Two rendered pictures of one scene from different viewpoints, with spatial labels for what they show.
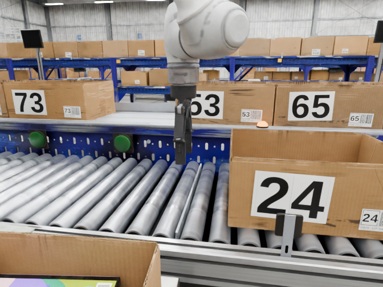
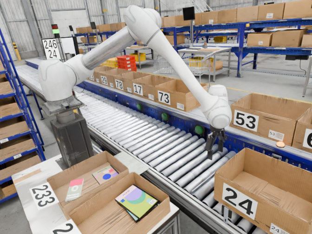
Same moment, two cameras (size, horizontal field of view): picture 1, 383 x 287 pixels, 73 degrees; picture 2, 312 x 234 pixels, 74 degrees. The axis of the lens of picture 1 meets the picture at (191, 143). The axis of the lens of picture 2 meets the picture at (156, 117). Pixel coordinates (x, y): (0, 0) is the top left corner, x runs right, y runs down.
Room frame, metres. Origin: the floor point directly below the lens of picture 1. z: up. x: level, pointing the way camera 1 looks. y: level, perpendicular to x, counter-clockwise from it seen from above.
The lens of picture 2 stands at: (-0.21, -0.42, 1.60)
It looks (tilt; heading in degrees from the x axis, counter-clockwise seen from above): 25 degrees down; 43
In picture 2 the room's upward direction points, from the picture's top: 6 degrees counter-clockwise
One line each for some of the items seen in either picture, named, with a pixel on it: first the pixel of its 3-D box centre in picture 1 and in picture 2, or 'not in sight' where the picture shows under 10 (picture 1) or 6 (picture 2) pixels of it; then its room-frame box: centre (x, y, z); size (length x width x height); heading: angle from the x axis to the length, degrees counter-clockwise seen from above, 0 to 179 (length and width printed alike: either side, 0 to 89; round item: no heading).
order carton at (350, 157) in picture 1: (304, 173); (267, 190); (0.64, -0.30, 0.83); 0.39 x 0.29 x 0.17; 81
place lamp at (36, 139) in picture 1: (36, 139); (164, 116); (1.08, 0.67, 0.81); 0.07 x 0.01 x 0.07; 81
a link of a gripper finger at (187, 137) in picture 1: (187, 142); (220, 146); (0.81, 0.01, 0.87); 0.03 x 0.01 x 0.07; 81
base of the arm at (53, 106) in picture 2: not in sight; (61, 101); (0.29, 0.82, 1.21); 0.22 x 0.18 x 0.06; 78
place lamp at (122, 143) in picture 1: (122, 143); (198, 130); (1.02, 0.29, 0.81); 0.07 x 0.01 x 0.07; 81
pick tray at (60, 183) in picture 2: not in sight; (89, 180); (0.20, 0.53, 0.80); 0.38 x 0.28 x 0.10; 171
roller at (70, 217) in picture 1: (104, 188); (181, 154); (0.78, 0.29, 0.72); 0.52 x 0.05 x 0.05; 171
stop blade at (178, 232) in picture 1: (192, 201); (216, 176); (0.74, 0.00, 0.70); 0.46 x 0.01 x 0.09; 171
